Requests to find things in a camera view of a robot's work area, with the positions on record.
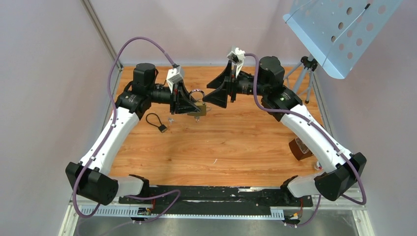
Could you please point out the brown wooden metronome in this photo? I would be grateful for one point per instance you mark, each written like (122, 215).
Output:
(299, 149)

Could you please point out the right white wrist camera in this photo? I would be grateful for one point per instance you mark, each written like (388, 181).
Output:
(237, 56)

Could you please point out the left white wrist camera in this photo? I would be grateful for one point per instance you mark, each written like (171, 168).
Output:
(174, 75)

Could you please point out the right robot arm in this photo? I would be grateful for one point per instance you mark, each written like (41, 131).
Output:
(341, 168)

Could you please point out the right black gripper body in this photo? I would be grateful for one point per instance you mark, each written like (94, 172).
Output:
(235, 85)

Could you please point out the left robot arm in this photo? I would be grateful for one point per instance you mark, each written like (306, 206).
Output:
(89, 177)

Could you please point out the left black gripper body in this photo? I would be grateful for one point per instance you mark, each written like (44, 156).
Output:
(173, 100)

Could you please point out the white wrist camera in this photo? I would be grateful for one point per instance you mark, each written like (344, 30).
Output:
(174, 75)
(237, 56)

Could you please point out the light blue music stand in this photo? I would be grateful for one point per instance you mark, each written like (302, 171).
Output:
(337, 32)

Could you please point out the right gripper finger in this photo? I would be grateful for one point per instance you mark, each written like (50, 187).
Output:
(218, 97)
(220, 82)

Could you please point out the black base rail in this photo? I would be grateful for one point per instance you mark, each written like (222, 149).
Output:
(222, 202)

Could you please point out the large brass padlock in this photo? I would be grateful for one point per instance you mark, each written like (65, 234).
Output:
(200, 104)

